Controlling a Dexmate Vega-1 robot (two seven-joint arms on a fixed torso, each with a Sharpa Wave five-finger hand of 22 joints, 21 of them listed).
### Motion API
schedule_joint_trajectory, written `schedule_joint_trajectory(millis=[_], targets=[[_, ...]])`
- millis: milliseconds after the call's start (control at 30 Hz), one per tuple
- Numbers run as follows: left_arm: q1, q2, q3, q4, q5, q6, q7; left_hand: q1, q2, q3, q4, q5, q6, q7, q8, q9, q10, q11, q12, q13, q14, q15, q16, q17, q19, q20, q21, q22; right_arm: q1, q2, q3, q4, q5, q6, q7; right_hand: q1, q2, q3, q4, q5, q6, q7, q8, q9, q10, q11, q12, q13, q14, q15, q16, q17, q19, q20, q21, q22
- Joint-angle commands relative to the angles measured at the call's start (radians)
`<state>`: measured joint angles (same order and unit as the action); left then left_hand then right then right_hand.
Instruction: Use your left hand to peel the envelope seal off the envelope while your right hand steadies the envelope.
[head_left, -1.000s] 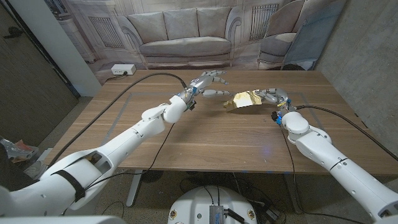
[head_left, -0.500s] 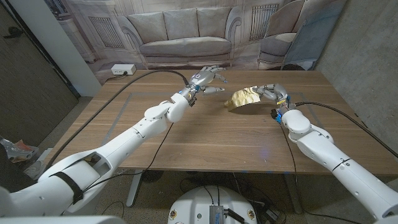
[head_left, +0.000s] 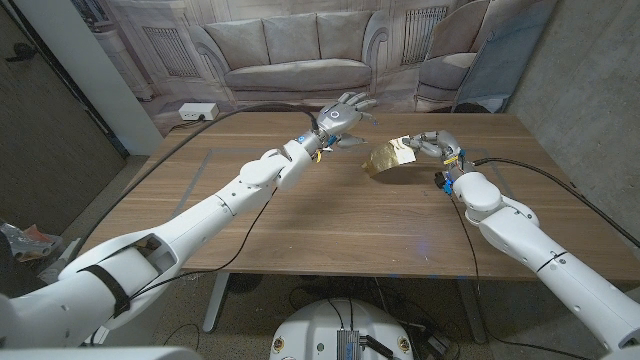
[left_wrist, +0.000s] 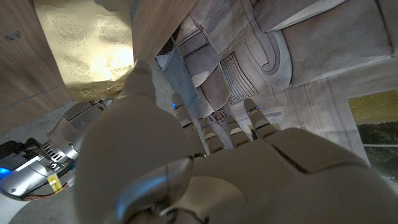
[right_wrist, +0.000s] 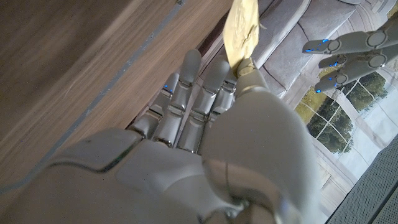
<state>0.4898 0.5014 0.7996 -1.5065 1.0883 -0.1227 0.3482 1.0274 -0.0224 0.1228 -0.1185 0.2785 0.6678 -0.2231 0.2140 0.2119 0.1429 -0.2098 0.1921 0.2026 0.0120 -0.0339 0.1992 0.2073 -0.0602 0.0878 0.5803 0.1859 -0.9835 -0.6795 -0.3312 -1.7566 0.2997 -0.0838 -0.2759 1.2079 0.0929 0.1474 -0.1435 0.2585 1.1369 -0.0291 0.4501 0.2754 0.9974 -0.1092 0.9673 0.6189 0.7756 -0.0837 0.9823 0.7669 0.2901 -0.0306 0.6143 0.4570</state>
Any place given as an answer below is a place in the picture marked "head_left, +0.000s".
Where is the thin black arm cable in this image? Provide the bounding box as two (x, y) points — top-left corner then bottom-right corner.
(126, 186), (279, 302)
(445, 193), (483, 302)

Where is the crumpled plastic bag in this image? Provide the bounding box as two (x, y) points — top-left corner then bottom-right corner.
(0, 221), (64, 262)

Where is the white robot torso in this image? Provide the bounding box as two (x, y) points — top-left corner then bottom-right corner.
(269, 298), (415, 360)

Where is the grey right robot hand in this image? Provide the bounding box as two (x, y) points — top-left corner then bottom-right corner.
(402, 129), (465, 170)

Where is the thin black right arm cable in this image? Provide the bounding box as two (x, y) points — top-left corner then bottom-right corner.
(445, 193), (483, 302)

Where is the white power outlet box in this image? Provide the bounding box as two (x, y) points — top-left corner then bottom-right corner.
(178, 102), (220, 122)

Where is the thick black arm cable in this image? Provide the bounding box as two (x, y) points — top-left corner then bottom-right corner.
(69, 101), (322, 262)
(471, 156), (640, 250)

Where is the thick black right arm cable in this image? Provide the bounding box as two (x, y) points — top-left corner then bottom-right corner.
(471, 156), (640, 250)

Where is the printed living room backdrop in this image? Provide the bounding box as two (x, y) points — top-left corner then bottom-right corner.
(69, 0), (559, 137)

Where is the blue-grey leaning panel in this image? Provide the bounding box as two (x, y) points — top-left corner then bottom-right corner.
(452, 0), (559, 114)

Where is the black door handle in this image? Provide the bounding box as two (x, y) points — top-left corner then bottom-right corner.
(4, 42), (38, 64)

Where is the gold foil envelope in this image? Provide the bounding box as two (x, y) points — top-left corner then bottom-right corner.
(361, 134), (418, 178)

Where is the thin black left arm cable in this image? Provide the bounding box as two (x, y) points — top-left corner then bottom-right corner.
(126, 186), (279, 302)

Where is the grey metal electronics box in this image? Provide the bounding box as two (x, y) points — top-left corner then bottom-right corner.
(335, 328), (362, 360)

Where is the metal table leg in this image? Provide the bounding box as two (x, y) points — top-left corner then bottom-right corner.
(201, 272), (232, 334)
(456, 277), (489, 346)

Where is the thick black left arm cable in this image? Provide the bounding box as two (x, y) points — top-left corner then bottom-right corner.
(69, 101), (322, 262)

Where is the black fabric bundle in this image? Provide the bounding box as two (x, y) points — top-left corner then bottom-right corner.
(0, 232), (32, 297)

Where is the floor power strip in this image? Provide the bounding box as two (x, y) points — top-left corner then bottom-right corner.
(422, 333), (452, 358)

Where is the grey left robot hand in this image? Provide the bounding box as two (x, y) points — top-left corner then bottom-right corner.
(314, 91), (380, 150)

